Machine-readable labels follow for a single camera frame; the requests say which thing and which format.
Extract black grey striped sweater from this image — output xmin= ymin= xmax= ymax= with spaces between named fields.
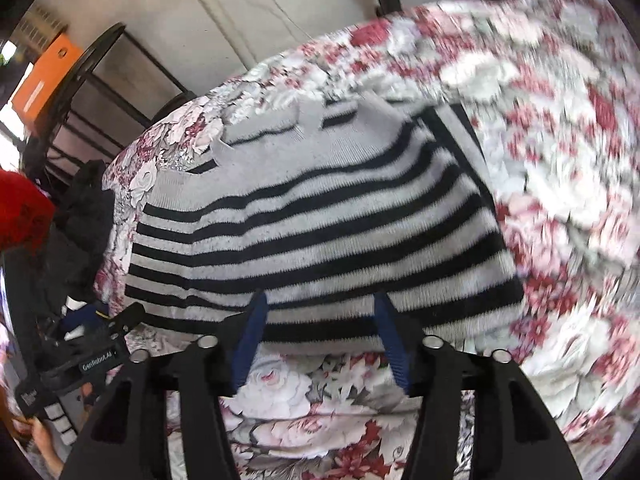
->
xmin=122 ymin=97 xmax=526 ymax=351

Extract red bag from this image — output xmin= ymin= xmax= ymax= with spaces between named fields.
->
xmin=0 ymin=169 xmax=56 ymax=251

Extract navy blue cloth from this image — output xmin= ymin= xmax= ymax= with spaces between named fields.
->
xmin=62 ymin=304 xmax=112 ymax=341

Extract floral blanket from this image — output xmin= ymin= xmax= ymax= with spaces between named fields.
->
xmin=92 ymin=0 xmax=640 ymax=480

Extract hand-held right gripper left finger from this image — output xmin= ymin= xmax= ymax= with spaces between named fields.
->
xmin=60 ymin=292 xmax=268 ymax=480

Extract black clothes pile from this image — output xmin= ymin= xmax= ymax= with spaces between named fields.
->
xmin=37 ymin=160 xmax=118 ymax=321

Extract person's left hand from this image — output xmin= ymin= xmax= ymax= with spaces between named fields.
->
xmin=12 ymin=410 xmax=68 ymax=478

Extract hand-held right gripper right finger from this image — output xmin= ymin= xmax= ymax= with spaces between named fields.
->
xmin=374 ymin=292 xmax=583 ymax=480

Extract orange box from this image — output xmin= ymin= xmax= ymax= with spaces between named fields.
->
xmin=11 ymin=35 xmax=83 ymax=131

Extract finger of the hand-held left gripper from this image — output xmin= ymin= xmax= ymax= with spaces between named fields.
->
xmin=100 ymin=302 xmax=147 ymax=341

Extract black metal bed frame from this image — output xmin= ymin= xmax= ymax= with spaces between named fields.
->
xmin=25 ymin=22 xmax=198 ymax=181

